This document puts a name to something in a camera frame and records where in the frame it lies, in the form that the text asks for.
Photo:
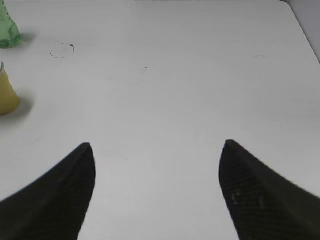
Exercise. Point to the green plastic soda bottle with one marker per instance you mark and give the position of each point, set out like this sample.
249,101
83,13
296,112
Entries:
9,32

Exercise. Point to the yellow paper cup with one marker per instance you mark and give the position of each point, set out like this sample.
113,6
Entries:
9,100

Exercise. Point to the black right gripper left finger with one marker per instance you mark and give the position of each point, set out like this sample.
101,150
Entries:
54,206

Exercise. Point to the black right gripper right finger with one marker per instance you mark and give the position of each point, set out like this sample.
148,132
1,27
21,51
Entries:
262,204

